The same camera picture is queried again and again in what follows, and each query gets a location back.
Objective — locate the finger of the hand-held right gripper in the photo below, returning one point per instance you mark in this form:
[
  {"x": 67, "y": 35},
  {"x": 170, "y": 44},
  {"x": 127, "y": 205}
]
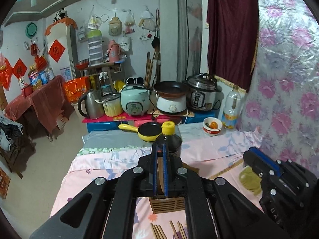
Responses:
[
  {"x": 259, "y": 164},
  {"x": 296, "y": 174}
]

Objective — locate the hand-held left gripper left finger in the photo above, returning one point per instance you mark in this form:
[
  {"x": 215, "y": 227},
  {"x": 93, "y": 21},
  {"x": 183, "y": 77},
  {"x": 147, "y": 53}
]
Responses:
[{"x": 154, "y": 174}]

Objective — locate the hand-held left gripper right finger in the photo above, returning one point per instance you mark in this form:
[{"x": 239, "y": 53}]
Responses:
[{"x": 166, "y": 174}]

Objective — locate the wooden chopstick holder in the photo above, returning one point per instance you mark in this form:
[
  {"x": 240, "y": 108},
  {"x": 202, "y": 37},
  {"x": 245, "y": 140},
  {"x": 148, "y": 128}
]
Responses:
[{"x": 167, "y": 205}]

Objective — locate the bunch of wooden chopsticks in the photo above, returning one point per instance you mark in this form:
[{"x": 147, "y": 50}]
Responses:
[{"x": 157, "y": 231}]

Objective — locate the olive plush cloth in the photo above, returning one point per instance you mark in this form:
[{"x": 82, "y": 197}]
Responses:
[{"x": 249, "y": 179}]

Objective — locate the dark sauce bottle yellow cap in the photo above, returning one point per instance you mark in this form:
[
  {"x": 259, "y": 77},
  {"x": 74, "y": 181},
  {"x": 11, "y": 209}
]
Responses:
[{"x": 172, "y": 142}]

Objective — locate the small yellow frying pan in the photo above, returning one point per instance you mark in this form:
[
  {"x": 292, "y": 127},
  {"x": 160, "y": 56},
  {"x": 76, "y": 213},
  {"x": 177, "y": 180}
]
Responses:
[{"x": 149, "y": 130}]

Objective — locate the pink deer print bedsheet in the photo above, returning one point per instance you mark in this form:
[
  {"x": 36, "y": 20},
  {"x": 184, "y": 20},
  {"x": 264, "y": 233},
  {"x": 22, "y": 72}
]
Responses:
[{"x": 104, "y": 161}]

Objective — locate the grey sheet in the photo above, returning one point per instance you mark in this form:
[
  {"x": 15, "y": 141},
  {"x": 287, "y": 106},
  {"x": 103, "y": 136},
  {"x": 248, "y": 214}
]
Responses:
[{"x": 112, "y": 139}]

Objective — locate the patterned ceramic bowl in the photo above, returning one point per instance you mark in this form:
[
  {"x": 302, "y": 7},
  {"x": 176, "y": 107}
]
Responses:
[{"x": 211, "y": 130}]

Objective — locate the pink mat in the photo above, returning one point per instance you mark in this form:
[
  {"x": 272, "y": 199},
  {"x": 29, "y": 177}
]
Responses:
[{"x": 124, "y": 117}]

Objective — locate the clear plastic bottle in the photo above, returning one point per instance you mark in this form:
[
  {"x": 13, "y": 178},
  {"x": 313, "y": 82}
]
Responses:
[{"x": 231, "y": 104}]

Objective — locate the white electric cooker with pan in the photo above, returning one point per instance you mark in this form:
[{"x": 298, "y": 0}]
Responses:
[{"x": 172, "y": 105}]

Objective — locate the blue storage platform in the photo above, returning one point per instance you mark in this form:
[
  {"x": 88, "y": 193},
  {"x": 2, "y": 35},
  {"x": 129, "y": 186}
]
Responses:
[{"x": 104, "y": 127}]

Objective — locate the mint green rice cooker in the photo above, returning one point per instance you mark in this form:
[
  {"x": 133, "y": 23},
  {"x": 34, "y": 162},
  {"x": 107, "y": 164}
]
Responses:
[{"x": 134, "y": 102}]

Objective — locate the yellow pot with lid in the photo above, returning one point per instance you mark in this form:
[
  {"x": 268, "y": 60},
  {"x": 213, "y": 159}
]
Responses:
[{"x": 113, "y": 107}]

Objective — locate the silver pressure cooker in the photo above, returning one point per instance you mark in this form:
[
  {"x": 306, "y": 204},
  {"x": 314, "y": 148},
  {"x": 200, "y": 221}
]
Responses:
[{"x": 199, "y": 97}]

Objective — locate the stainless steel kettle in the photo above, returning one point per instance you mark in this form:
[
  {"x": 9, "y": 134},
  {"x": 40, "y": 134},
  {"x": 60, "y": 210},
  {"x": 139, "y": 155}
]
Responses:
[{"x": 92, "y": 104}]

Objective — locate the cardboard box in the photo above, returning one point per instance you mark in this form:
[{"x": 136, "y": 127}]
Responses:
[{"x": 62, "y": 122}]

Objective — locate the orange gift bag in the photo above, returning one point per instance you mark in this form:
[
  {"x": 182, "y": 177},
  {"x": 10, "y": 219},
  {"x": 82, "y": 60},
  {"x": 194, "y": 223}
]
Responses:
[{"x": 74, "y": 89}]

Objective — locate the pink thermos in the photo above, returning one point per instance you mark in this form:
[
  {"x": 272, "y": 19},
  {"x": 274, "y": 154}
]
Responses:
[{"x": 114, "y": 52}]

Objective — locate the red metal basin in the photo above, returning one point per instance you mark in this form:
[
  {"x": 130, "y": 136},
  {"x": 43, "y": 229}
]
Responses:
[{"x": 82, "y": 65}]

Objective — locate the table with red cloth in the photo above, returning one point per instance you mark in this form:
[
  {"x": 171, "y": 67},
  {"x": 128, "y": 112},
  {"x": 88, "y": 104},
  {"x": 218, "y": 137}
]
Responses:
[{"x": 44, "y": 99}]

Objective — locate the white tote bag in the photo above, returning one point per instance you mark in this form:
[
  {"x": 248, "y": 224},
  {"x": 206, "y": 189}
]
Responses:
[{"x": 123, "y": 44}]

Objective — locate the maroon curtain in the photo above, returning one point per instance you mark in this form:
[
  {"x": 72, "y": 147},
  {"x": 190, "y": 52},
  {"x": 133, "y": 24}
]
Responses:
[{"x": 229, "y": 29}]

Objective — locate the green stacked food steamer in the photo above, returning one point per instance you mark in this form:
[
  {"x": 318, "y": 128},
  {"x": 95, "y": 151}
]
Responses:
[{"x": 95, "y": 49}]

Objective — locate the wooden chair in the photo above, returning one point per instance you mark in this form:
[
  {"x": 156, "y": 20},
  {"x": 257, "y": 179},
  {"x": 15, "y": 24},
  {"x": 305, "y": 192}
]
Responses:
[{"x": 15, "y": 164}]

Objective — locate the grey can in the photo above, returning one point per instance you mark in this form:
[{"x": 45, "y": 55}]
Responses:
[{"x": 51, "y": 73}]

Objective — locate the white refrigerator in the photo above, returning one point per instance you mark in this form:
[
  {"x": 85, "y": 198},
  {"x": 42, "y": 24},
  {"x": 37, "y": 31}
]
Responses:
[{"x": 71, "y": 54}]

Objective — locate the sheer door curtain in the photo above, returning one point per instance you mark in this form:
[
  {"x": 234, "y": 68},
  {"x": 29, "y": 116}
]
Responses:
[{"x": 192, "y": 29}]

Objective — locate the blue can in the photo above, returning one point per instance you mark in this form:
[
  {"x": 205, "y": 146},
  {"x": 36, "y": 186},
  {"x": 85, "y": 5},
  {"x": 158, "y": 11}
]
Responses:
[{"x": 43, "y": 77}]

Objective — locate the dark jacket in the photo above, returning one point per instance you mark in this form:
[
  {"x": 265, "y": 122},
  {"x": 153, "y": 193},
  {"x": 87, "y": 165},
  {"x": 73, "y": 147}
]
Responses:
[{"x": 10, "y": 134}]

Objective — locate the red printed box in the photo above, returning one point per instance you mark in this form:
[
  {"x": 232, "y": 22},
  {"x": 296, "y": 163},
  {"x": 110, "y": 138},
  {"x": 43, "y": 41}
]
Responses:
[{"x": 3, "y": 181}]

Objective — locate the beige hanging bear organizer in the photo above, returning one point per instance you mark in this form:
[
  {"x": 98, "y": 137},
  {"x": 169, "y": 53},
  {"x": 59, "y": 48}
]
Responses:
[{"x": 114, "y": 28}]

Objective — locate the small red pot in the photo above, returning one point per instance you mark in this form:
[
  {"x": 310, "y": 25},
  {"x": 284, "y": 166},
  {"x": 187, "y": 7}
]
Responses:
[{"x": 27, "y": 90}]

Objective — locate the cooking oil bottle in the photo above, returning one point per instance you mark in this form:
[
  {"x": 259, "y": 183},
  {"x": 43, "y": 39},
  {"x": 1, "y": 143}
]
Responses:
[{"x": 35, "y": 79}]

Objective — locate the hanging plastic bag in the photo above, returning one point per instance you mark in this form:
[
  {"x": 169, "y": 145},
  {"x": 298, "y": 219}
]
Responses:
[
  {"x": 128, "y": 21},
  {"x": 147, "y": 21},
  {"x": 93, "y": 21}
]

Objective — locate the red diamond paper on refrigerator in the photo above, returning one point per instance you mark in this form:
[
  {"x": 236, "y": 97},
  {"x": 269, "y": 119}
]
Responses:
[{"x": 56, "y": 51}]

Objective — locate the orange cloth cover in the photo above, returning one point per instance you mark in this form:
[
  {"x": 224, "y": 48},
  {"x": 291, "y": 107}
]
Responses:
[{"x": 64, "y": 20}]

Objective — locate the panda plush toy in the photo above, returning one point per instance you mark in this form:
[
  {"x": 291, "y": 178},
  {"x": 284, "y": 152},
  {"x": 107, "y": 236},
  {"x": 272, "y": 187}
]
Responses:
[{"x": 61, "y": 15}]

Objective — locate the green plastic basin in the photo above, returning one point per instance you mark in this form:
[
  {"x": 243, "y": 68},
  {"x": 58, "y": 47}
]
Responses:
[{"x": 31, "y": 29}]

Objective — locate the floral foil wall sheet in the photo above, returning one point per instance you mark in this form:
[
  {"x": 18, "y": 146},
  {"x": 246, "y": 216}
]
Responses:
[{"x": 286, "y": 79}]

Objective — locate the red diamond wall paper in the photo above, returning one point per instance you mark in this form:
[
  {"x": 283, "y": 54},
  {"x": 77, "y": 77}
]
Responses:
[{"x": 20, "y": 68}]

